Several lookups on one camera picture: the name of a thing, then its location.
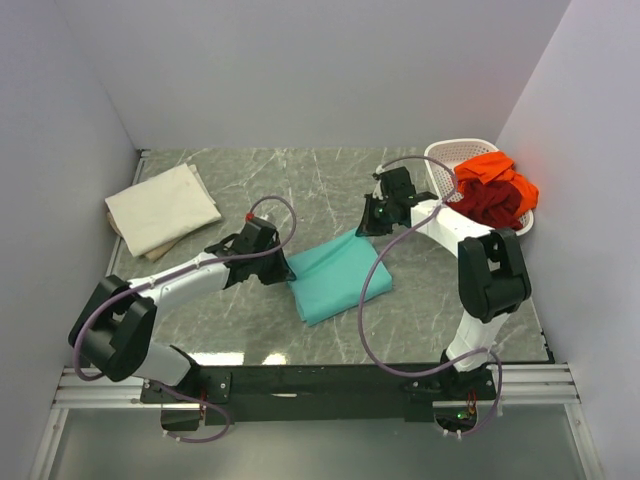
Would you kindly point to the white plastic laundry basket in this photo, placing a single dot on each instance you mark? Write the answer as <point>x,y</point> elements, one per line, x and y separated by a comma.
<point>451,153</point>

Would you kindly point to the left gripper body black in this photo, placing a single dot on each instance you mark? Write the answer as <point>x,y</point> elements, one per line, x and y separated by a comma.
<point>271,269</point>

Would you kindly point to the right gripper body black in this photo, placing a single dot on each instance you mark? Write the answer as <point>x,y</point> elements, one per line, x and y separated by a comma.
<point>378,219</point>

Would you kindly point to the dark red t shirt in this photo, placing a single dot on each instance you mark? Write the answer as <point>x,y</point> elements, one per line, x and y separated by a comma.
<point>494,204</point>

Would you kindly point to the teal t shirt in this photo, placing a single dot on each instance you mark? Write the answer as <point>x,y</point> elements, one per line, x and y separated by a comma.
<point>330,277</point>

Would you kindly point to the black base crossbar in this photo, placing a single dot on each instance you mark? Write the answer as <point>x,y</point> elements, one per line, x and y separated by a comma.
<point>336,392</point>

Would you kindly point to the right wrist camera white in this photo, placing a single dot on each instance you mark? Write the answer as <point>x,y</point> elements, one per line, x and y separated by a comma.
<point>379,191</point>

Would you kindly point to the orange t shirt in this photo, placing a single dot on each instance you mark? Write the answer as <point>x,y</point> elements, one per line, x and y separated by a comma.
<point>497,166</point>

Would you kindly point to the aluminium frame rail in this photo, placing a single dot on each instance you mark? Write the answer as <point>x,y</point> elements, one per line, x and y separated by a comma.
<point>529,384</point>

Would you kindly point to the folded tan t shirt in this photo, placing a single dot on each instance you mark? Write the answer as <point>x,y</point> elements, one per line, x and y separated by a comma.
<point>157,252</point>

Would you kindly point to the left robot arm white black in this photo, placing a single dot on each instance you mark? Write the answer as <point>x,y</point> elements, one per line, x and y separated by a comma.
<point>113,335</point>

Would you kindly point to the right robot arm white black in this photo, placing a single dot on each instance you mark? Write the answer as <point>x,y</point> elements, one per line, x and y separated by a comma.
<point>493,279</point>

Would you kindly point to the folded cream t shirt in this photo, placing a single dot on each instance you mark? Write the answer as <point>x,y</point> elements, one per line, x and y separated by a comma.
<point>160,207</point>

